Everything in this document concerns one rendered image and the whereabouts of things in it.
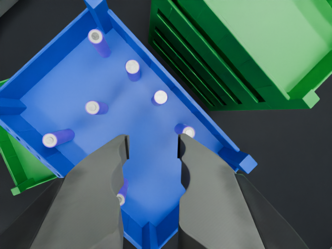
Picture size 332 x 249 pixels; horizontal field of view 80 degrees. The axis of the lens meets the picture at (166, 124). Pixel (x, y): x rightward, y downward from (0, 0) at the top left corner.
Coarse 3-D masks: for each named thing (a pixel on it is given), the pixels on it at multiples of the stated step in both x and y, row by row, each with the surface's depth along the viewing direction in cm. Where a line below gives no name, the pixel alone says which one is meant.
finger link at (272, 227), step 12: (240, 180) 9; (252, 192) 8; (252, 204) 8; (264, 204) 8; (252, 216) 7; (264, 216) 7; (276, 216) 7; (264, 228) 7; (276, 228) 7; (288, 228) 7; (264, 240) 6; (276, 240) 6; (288, 240) 6; (300, 240) 6
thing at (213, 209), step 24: (192, 144) 11; (192, 168) 9; (216, 168) 9; (192, 192) 8; (216, 192) 8; (240, 192) 8; (192, 216) 7; (216, 216) 7; (240, 216) 7; (192, 240) 6; (216, 240) 6; (240, 240) 6
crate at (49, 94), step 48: (96, 0) 23; (48, 48) 25; (144, 48) 26; (0, 96) 26; (48, 96) 30; (96, 96) 31; (144, 96) 32; (96, 144) 31; (144, 144) 32; (144, 192) 33; (144, 240) 29
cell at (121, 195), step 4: (124, 180) 31; (124, 184) 30; (124, 188) 28; (120, 192) 26; (124, 192) 27; (120, 196) 26; (124, 196) 26; (120, 200) 26; (124, 200) 26; (120, 204) 26
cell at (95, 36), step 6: (96, 30) 24; (90, 36) 24; (96, 36) 24; (102, 36) 25; (96, 42) 25; (102, 42) 25; (96, 48) 26; (102, 48) 27; (108, 48) 29; (102, 54) 29; (108, 54) 30
